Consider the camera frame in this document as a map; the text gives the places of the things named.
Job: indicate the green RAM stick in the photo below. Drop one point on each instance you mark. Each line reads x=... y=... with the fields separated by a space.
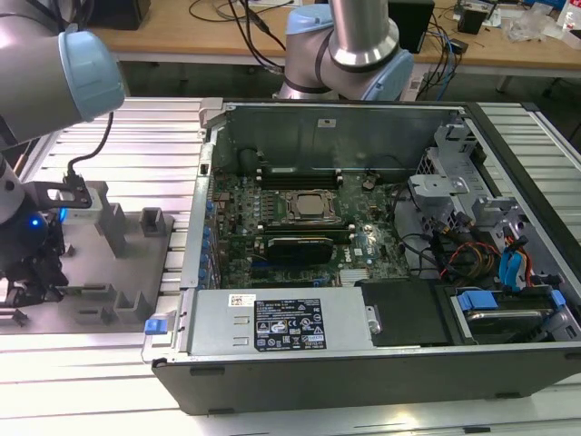
x=308 y=235
x=86 y=289

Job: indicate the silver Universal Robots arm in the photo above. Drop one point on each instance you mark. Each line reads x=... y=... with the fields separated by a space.
x=32 y=68

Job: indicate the black RAM slot white clips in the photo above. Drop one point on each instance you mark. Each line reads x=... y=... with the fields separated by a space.
x=299 y=170
x=308 y=227
x=299 y=180

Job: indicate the grey parts rack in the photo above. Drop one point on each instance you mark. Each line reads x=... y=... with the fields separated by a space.
x=104 y=254

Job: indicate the blue plastic latch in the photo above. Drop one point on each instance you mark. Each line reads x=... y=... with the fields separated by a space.
x=156 y=327

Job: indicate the silver power supply unit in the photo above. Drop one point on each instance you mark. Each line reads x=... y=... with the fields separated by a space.
x=218 y=322

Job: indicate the blue PCIe expansion slot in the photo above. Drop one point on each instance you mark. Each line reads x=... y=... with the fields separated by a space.
x=259 y=264

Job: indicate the wooden desk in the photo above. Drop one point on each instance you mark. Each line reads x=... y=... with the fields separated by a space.
x=190 y=41

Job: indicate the black Nvidia graphics card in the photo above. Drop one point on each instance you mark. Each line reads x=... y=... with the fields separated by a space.
x=299 y=249

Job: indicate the silver CPU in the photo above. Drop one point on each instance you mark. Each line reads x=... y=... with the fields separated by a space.
x=309 y=203

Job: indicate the black CPU socket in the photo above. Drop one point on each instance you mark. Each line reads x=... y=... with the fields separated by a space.
x=333 y=206

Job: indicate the black and silver PC case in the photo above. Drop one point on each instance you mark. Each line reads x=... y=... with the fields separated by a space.
x=318 y=386

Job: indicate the silver finned heat sink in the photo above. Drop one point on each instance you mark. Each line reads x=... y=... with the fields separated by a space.
x=355 y=275

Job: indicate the round silver coin battery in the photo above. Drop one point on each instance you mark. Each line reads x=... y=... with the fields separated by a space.
x=367 y=183

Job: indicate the green motherboard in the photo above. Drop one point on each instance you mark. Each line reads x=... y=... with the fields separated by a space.
x=386 y=259

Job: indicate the black plastic cover panel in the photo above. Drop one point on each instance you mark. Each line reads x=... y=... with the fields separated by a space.
x=404 y=313

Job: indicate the silver drive cage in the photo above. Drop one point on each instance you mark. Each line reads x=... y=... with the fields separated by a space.
x=436 y=186

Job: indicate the tall black box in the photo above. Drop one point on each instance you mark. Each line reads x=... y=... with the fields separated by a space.
x=415 y=22

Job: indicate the blue disk carrier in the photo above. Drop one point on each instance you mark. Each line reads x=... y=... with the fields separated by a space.
x=479 y=302

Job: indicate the small black device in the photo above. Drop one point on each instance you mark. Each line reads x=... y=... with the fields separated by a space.
x=469 y=20

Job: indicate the clear plastic bags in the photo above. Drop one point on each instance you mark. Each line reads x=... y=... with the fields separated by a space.
x=526 y=22

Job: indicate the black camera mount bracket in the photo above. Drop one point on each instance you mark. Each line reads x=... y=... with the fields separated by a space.
x=43 y=193

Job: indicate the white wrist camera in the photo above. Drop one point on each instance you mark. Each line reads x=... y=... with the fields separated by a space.
x=81 y=216

